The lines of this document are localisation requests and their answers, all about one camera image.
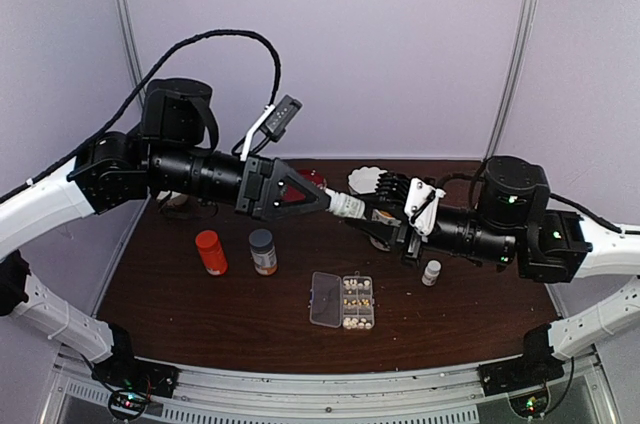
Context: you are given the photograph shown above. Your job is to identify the red patterned plate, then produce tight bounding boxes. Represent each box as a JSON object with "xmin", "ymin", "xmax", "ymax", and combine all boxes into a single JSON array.
[{"xmin": 283, "ymin": 169, "xmax": 327, "ymax": 203}]

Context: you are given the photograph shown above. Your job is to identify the white pills in organizer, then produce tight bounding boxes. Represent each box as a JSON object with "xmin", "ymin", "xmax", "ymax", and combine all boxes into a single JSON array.
[{"xmin": 343, "ymin": 279, "xmax": 372, "ymax": 293}]

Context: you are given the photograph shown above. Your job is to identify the right aluminium frame post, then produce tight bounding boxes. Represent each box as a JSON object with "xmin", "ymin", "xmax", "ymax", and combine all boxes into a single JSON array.
[{"xmin": 484, "ymin": 0, "xmax": 539, "ymax": 160}]

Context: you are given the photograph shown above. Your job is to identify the cream pills in organizer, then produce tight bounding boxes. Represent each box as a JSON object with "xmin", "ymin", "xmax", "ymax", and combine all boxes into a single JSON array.
[{"xmin": 342, "ymin": 316, "xmax": 375, "ymax": 330}]

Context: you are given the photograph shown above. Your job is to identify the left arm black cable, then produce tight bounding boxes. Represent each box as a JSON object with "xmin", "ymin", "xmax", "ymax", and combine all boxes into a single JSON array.
[{"xmin": 0, "ymin": 29, "xmax": 283, "ymax": 195}]

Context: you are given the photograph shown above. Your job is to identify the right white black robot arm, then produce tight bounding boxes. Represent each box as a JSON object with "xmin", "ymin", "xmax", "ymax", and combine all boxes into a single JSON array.
[{"xmin": 346, "ymin": 155, "xmax": 639, "ymax": 386}]

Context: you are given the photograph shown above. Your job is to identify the clear plastic pill organizer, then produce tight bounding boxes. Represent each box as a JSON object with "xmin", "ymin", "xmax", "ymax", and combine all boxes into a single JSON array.
[{"xmin": 309, "ymin": 272, "xmax": 376, "ymax": 329}]

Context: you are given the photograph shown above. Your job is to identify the small white bottle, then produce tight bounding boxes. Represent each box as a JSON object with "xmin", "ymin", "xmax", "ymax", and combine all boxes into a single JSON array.
[
  {"xmin": 325, "ymin": 188, "xmax": 366, "ymax": 219},
  {"xmin": 421, "ymin": 260, "xmax": 442, "ymax": 287}
]

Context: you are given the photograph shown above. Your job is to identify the patterned mug yellow inside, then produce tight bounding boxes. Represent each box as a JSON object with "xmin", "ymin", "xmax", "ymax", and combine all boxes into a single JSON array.
[{"xmin": 369, "ymin": 209, "xmax": 401, "ymax": 252}]

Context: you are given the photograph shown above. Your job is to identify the orange pill bottle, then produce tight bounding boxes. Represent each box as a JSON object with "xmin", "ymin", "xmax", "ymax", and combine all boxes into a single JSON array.
[{"xmin": 195, "ymin": 230, "xmax": 228, "ymax": 276}]

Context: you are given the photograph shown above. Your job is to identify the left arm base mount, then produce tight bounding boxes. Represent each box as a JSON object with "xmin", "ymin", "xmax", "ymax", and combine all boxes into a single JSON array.
[{"xmin": 92, "ymin": 360, "xmax": 179, "ymax": 398}]

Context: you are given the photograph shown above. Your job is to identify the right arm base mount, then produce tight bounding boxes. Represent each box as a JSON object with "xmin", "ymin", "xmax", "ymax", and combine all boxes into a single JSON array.
[{"xmin": 477, "ymin": 357, "xmax": 564, "ymax": 396}]

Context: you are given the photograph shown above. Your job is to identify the left aluminium frame post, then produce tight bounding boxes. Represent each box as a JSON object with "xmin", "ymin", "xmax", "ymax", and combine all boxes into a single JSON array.
[{"xmin": 114, "ymin": 0, "xmax": 143, "ymax": 85}]

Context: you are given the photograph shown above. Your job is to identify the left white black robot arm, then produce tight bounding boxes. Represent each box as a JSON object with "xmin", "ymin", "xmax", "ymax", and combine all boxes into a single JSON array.
[{"xmin": 1, "ymin": 78, "xmax": 330, "ymax": 388}]

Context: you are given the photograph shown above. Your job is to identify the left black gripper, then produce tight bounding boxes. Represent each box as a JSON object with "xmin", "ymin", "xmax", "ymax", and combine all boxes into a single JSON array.
[{"xmin": 147, "ymin": 142, "xmax": 333, "ymax": 222}]

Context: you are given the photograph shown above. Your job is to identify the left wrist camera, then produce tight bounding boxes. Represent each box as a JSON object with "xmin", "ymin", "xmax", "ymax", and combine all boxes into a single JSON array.
[{"xmin": 240, "ymin": 95, "xmax": 303, "ymax": 161}]

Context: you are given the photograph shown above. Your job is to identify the white scalloped bowl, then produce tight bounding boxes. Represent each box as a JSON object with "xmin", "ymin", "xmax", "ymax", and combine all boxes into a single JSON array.
[{"xmin": 347, "ymin": 166, "xmax": 387, "ymax": 195}]

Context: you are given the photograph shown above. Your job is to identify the aluminium frame post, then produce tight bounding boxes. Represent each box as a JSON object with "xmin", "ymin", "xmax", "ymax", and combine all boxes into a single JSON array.
[
  {"xmin": 114, "ymin": 0, "xmax": 143, "ymax": 85},
  {"xmin": 484, "ymin": 0, "xmax": 539, "ymax": 160}
]

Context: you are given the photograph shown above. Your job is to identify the grey lid pill bottle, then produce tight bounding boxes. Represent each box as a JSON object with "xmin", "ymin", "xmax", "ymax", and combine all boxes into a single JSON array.
[{"xmin": 248, "ymin": 229, "xmax": 278, "ymax": 276}]

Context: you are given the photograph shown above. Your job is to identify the yellow pills in organizer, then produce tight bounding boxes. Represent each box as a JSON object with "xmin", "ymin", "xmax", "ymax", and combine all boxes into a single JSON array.
[{"xmin": 343, "ymin": 296, "xmax": 372, "ymax": 308}]

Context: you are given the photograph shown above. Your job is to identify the front aluminium rail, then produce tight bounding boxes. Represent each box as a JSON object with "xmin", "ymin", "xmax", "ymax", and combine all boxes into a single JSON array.
[{"xmin": 39, "ymin": 338, "xmax": 621, "ymax": 424}]

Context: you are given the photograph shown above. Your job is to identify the small white bowl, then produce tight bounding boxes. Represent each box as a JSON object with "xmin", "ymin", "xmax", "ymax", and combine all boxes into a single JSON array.
[{"xmin": 164, "ymin": 194, "xmax": 189, "ymax": 209}]

